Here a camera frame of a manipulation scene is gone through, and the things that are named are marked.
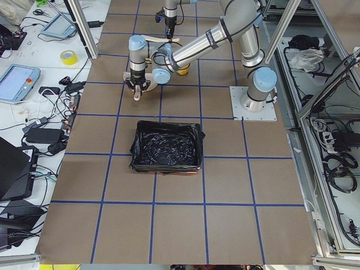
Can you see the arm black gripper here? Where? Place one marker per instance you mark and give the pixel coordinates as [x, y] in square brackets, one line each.
[136, 77]
[169, 22]

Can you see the beige plastic dustpan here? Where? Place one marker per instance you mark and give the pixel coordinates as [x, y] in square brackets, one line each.
[137, 93]

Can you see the beige hand brush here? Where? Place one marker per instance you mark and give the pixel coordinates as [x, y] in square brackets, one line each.
[160, 40]

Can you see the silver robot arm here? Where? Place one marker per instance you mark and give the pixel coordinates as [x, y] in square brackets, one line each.
[172, 4]
[152, 60]

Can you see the bin with black bag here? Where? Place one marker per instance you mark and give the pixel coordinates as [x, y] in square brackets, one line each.
[167, 147]

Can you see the yellow potato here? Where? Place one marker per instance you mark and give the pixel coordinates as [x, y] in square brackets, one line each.
[184, 70]

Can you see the yellow tape roll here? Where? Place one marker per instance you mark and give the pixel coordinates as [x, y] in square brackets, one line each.
[69, 57]

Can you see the far teach pendant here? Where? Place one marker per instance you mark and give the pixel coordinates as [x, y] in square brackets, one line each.
[61, 26]

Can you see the teach pendant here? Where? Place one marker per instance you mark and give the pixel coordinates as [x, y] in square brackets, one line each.
[61, 26]
[17, 82]

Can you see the black power adapter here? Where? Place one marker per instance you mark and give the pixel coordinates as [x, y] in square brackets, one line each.
[45, 135]

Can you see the black scissors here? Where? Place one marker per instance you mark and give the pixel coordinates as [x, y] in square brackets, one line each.
[39, 12]

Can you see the near teach pendant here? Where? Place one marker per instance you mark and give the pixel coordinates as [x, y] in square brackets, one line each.
[17, 82]

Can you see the white crumpled cloth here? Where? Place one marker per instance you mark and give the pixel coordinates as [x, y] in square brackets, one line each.
[307, 60]

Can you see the black laptop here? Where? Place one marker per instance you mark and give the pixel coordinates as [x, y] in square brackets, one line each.
[18, 165]

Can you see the aluminium frame post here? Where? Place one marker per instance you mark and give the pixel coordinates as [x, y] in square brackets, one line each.
[77, 15]

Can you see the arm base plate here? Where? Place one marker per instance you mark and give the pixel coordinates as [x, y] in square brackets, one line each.
[246, 109]

